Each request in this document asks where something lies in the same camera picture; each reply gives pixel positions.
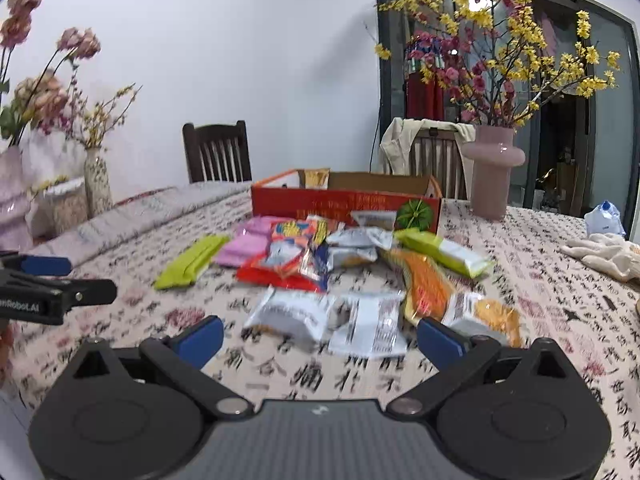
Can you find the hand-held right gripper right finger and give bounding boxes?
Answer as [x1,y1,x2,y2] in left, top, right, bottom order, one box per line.
[387,317,573,418]

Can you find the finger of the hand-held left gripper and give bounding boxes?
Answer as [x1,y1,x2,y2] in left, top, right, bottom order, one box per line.
[0,254,72,277]
[0,269,117,326]

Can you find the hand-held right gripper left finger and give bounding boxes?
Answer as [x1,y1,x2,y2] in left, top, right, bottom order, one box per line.
[70,316,253,418]

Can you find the lime green snack packet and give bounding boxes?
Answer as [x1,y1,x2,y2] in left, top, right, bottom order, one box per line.
[154,234,231,291]

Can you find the pink snack packet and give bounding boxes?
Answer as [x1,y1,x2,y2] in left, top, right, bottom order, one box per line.
[237,216,287,239]
[215,234,275,269]

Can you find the red cardboard box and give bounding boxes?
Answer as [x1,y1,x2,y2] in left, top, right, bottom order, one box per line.
[251,169,444,235]

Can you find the white orange snack packet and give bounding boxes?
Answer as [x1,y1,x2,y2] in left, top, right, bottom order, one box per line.
[442,290,524,349]

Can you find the glass jar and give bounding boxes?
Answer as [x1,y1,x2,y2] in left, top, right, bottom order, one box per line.
[31,176,92,241]

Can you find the pale ribbed vase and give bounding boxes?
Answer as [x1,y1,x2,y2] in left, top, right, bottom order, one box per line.
[0,145,37,256]

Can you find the red orange snack packet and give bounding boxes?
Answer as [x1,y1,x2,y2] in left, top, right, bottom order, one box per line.
[235,252,327,294]

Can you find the green white snack packet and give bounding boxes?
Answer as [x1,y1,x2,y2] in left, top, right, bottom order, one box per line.
[394,228,494,279]

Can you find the slim floral vase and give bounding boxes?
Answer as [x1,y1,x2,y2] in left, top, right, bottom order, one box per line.
[83,148,115,219]

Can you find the silver snack packet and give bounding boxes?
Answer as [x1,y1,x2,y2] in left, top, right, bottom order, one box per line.
[326,227,396,269]

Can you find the red blue printed snack packet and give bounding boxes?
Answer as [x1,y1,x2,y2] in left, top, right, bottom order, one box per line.
[267,218,331,284]

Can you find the small yellow flower branches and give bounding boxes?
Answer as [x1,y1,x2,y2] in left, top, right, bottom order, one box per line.
[75,82,143,151]

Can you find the pink vase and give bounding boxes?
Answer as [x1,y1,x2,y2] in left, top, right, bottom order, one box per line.
[460,126,527,222]

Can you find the brown slatted chair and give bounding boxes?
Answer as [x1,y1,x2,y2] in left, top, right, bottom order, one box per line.
[409,131,469,201]

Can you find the white gloves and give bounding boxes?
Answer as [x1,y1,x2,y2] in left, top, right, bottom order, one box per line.
[559,233,640,282]

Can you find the yellow orange snack packet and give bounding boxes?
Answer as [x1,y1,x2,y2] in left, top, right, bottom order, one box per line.
[298,168,331,190]

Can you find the blue white plastic bag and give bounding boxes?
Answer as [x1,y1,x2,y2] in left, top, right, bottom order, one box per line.
[584,200,627,239]

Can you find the dark wooden chair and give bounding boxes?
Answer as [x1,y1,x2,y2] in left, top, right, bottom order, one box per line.
[182,120,253,184]

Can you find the beige jacket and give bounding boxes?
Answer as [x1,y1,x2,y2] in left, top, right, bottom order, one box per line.
[379,117,477,176]

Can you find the pink roses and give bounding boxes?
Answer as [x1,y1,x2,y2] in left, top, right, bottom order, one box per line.
[0,0,103,148]

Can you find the red hanging garment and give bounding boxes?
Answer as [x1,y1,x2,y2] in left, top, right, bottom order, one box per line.
[402,35,447,121]

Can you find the yellow and pink flower branches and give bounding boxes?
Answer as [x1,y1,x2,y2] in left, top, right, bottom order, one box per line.
[362,0,623,128]

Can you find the black cable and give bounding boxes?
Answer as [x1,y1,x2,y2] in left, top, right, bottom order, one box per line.
[369,25,383,173]

